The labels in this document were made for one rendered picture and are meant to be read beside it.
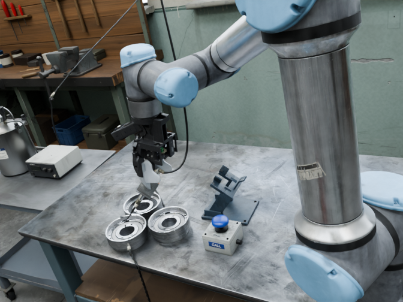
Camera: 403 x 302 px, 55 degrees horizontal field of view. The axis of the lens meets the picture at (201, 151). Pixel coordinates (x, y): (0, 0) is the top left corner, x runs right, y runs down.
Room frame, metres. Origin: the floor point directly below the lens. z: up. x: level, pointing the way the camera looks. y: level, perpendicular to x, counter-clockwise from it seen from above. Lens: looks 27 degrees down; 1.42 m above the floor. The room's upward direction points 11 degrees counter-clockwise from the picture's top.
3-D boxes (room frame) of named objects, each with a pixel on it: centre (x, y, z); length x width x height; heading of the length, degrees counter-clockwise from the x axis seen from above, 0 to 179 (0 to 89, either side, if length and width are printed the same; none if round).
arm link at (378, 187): (0.52, -0.28, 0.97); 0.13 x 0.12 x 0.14; 125
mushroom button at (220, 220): (0.72, -0.01, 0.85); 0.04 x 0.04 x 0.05
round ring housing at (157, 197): (0.90, 0.19, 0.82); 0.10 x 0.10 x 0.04
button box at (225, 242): (0.71, -0.01, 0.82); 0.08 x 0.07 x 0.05; 57
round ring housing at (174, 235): (0.80, 0.12, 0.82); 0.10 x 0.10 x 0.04
